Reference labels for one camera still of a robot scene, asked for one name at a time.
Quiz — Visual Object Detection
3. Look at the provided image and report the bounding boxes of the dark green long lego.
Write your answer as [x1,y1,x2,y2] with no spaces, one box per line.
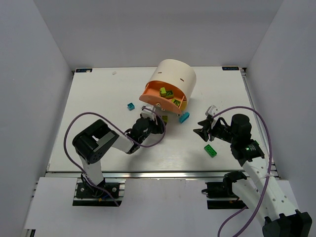
[204,144,217,158]

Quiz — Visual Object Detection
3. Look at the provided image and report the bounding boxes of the yellow drawer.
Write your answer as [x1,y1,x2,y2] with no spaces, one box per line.
[179,100,187,111]

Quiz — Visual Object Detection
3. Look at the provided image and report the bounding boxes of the lime curved lego assembly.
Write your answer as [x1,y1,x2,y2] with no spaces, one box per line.
[159,87,174,99]

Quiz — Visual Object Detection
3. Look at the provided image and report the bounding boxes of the lime square lego front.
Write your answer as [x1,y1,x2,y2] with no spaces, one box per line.
[171,99,182,107]

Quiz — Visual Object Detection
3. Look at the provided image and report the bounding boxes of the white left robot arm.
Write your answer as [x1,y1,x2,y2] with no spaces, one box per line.
[72,116,165,195]

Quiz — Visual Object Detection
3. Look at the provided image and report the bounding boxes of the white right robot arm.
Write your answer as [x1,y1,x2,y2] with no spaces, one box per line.
[194,114,312,237]

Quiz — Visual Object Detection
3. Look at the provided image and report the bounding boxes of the long teal lego brick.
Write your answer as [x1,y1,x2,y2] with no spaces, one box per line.
[179,112,190,123]

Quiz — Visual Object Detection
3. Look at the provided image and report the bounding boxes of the small teal square lego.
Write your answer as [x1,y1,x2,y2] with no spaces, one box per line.
[127,103,135,111]

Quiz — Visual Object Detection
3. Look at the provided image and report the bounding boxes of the right blue corner label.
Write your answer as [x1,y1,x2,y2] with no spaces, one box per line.
[222,66,239,71]

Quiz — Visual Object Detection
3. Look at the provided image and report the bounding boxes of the blue corner label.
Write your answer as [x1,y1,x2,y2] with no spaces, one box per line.
[222,66,239,71]
[75,68,92,73]

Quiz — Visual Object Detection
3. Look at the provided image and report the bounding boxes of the cream cylindrical drawer container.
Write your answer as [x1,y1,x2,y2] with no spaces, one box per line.
[148,59,197,102]

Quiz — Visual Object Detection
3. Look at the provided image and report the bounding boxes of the left blue corner label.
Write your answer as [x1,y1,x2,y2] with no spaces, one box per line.
[75,68,92,73]

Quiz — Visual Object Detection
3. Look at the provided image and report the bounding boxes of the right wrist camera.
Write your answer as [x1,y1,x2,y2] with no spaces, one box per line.
[205,105,218,117]

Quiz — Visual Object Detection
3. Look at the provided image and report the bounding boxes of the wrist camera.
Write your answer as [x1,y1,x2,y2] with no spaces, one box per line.
[140,105,157,121]
[205,105,218,117]

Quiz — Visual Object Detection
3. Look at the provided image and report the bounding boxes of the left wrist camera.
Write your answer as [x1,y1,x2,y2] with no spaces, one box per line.
[140,105,157,121]

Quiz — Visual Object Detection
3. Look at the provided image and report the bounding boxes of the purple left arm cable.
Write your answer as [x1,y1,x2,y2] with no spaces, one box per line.
[63,105,166,207]

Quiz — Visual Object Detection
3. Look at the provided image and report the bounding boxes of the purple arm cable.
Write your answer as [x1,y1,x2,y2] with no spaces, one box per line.
[212,106,274,237]
[63,105,166,207]

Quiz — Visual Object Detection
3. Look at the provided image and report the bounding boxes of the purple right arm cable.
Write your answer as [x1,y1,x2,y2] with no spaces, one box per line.
[212,106,274,237]

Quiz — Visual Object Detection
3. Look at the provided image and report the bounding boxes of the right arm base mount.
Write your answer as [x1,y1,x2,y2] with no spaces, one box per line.
[201,171,247,210]

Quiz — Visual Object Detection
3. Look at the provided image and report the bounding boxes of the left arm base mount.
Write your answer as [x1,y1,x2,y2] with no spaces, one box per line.
[72,179,125,207]

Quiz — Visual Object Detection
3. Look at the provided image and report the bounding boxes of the aluminium front rail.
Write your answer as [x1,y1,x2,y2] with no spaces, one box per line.
[45,171,231,179]

